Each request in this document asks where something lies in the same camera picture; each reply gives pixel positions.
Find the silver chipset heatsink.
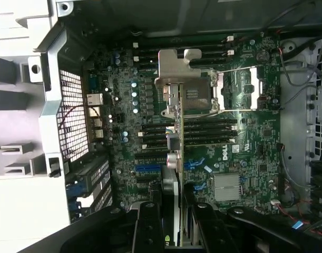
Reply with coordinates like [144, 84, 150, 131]
[213, 173, 241, 201]

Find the blue expansion slot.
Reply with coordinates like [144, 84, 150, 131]
[135, 157, 204, 172]

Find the green motherboard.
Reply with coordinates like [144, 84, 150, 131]
[81, 33, 282, 217]

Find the CPU socket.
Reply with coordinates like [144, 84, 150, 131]
[160, 76, 220, 117]

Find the metal socket cover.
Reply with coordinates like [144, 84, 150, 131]
[215, 65, 265, 112]

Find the black open PC case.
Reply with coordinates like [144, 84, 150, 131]
[33, 0, 322, 253]

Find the thin locking lever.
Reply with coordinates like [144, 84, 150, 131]
[218, 64, 259, 75]

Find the metal disk bay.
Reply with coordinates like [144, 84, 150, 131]
[305, 36, 322, 164]

